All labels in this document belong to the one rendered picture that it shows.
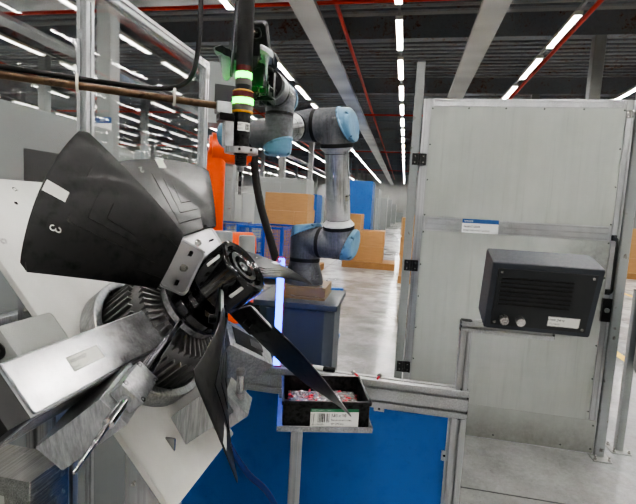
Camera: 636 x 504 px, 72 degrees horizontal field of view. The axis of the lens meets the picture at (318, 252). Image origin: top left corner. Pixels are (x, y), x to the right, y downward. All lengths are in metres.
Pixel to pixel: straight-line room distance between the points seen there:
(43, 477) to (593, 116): 2.78
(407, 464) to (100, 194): 1.10
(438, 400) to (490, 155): 1.72
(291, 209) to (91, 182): 8.31
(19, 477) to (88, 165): 0.57
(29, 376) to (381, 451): 1.02
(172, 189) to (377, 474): 0.99
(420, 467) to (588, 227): 1.84
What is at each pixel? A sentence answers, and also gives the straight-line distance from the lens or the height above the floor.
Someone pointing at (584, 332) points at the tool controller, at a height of 1.06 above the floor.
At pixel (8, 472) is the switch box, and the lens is 1.04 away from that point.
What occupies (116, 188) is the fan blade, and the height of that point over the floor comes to 1.35.
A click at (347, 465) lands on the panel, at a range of 1.46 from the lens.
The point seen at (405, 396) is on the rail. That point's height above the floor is 0.82.
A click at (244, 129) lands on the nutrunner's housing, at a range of 0.94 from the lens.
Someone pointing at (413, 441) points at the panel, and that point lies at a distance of 1.40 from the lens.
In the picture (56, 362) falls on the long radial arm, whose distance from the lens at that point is 0.67.
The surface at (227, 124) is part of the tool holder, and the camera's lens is 0.94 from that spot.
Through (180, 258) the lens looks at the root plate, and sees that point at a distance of 0.80.
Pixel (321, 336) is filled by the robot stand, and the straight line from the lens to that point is 1.59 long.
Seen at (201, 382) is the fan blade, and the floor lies 1.13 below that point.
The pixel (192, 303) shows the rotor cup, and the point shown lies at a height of 1.15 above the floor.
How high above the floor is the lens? 1.34
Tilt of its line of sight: 6 degrees down
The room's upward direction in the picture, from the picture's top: 3 degrees clockwise
